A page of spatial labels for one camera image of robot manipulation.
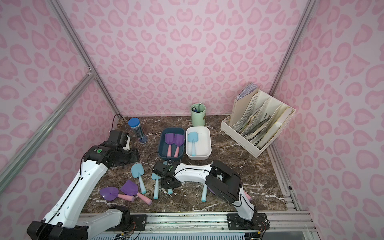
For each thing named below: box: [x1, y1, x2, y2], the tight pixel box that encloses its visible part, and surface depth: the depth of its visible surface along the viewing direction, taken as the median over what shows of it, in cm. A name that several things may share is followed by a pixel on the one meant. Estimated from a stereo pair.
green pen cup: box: [190, 102, 206, 127], surface depth 109 cm
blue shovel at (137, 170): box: [131, 163, 147, 194], surface depth 90 cm
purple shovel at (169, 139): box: [165, 133, 175, 158], surface depth 106 cm
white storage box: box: [185, 126, 212, 161], surface depth 103 cm
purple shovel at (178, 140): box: [174, 134, 185, 158], surface depth 105 cm
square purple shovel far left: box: [120, 180, 139, 198], surface depth 86 cm
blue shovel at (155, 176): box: [151, 172, 161, 200], surface depth 84 cm
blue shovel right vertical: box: [201, 183, 207, 203], surface depth 82 cm
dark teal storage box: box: [158, 127, 186, 161], surface depth 103 cm
